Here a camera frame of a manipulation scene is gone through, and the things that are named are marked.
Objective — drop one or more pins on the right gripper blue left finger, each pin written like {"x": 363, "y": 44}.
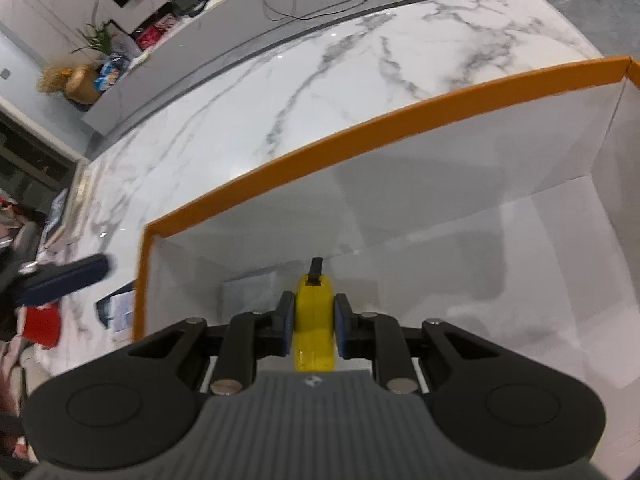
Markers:
{"x": 283, "y": 323}

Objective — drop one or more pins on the orange cardboard box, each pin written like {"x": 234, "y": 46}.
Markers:
{"x": 510, "y": 208}

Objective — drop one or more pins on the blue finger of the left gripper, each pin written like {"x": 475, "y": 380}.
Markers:
{"x": 42, "y": 283}

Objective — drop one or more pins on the yellow tape measure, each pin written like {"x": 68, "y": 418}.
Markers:
{"x": 313, "y": 323}

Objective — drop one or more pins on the gold vase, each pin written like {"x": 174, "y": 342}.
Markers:
{"x": 79, "y": 86}

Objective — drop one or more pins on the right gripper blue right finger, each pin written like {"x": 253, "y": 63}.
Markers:
{"x": 344, "y": 322}

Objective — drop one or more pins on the green plant left console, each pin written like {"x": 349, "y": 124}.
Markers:
{"x": 97, "y": 38}

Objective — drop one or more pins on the black Clear shampoo bottle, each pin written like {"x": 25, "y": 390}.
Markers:
{"x": 104, "y": 311}

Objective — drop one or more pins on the red mug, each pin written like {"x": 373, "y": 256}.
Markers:
{"x": 41, "y": 325}

